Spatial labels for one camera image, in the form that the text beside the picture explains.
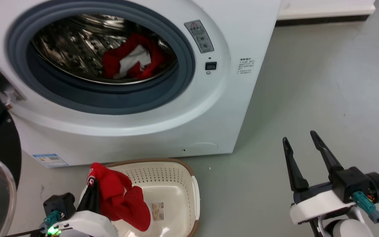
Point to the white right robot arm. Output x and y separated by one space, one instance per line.
344 227

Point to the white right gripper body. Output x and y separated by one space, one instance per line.
321 202

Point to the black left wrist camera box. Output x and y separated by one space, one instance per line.
59 204

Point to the blue energy label sticker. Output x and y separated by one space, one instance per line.
50 160

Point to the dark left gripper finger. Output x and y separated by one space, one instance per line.
96 197
86 201

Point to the cream plastic laundry basket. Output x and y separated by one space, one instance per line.
173 191

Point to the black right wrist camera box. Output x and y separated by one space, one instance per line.
357 184

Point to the grey warning sticker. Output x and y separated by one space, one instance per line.
199 36

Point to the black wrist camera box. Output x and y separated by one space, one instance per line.
59 204
357 184

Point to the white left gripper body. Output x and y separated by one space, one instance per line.
89 223

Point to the white text sticker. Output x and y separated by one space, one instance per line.
245 65

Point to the white low platform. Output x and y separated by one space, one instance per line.
324 9

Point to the basket paper label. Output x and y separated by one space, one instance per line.
158 211

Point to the red and white garment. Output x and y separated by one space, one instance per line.
133 61

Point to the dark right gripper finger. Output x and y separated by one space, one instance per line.
293 168
324 151

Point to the white front-load washing machine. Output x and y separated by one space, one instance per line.
150 125

